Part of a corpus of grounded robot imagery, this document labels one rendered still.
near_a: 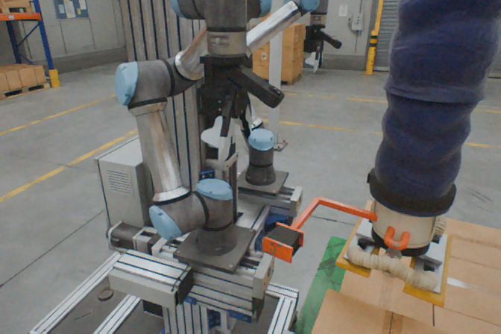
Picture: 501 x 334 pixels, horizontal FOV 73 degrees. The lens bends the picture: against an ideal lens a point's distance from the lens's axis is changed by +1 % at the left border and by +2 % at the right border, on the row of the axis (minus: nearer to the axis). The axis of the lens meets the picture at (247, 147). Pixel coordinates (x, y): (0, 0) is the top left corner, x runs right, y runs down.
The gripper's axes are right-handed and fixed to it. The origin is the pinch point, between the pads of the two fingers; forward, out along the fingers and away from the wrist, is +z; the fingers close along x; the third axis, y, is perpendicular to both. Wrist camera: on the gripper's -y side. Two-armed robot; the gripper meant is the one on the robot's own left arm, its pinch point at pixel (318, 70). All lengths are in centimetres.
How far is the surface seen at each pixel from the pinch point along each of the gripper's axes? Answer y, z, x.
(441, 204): -46, 20, 71
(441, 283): -50, 43, 75
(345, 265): -25, 43, 77
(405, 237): -39, 31, 74
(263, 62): 230, 101, -625
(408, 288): -41, 43, 80
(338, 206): -20, 31, 64
